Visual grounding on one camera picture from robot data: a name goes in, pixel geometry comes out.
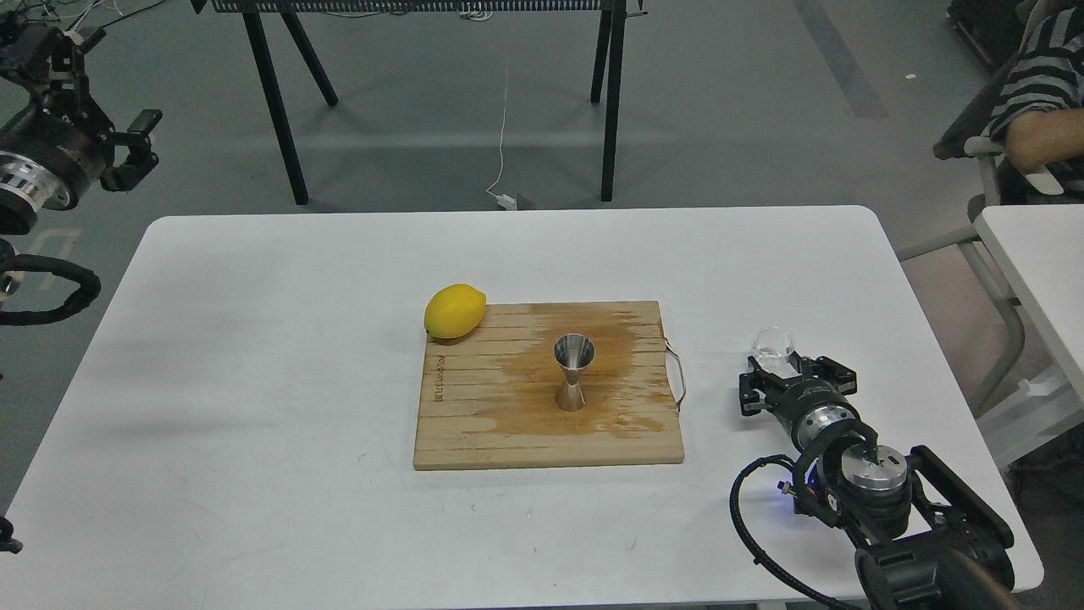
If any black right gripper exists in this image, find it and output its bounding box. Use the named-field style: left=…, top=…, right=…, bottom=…
left=737, top=354, right=860, bottom=452

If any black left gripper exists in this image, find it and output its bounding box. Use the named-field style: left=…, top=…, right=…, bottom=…
left=1, top=24, right=163, bottom=213

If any clear glass measuring cup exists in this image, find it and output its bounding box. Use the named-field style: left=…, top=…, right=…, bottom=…
left=751, top=327, right=801, bottom=379

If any steel double jigger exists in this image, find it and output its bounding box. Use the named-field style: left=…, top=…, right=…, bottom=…
left=553, top=333, right=595, bottom=413

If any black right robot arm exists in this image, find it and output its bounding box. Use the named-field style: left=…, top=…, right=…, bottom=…
left=728, top=352, right=1018, bottom=609

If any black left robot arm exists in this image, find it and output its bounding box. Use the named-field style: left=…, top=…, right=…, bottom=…
left=3, top=11, right=163, bottom=329

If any white side table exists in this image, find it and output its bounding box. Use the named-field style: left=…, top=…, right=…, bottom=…
left=975, top=204, right=1083, bottom=394

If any wooden cutting board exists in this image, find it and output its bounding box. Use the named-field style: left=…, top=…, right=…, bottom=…
left=413, top=301, right=685, bottom=471

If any white office chair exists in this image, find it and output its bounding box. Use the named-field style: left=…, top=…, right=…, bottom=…
left=896, top=59, right=1081, bottom=469

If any yellow lemon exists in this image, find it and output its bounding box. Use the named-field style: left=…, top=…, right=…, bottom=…
left=423, top=283, right=487, bottom=340

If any person in striped shirt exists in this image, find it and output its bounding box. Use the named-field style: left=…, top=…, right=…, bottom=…
left=988, top=1, right=1083, bottom=202

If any white cable with plug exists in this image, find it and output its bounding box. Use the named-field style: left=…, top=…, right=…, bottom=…
left=486, top=87, right=519, bottom=211

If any black metal frame table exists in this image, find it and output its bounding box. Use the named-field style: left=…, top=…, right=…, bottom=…
left=185, top=1, right=643, bottom=208

